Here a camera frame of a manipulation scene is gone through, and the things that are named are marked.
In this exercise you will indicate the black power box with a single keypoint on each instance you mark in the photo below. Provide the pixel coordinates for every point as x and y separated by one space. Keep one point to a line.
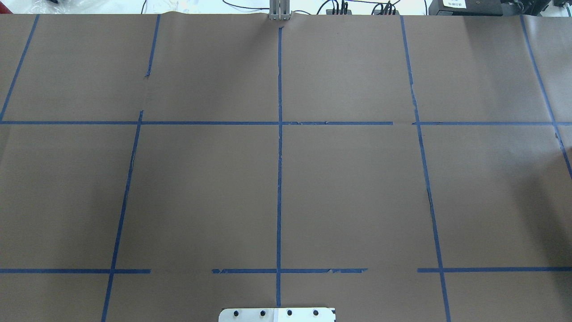
465 8

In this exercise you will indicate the aluminium frame post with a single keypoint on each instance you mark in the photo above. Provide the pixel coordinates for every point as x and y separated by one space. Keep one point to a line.
279 10

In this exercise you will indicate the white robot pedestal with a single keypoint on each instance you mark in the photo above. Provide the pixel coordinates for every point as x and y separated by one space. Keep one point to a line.
292 314

